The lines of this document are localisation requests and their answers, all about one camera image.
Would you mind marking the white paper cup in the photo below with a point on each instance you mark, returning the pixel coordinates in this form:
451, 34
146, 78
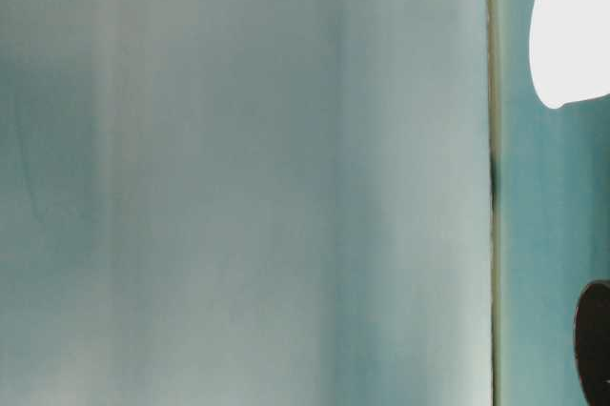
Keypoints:
572, 29

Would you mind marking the blue-green table cloth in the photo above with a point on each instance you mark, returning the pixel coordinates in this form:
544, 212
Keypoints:
524, 187

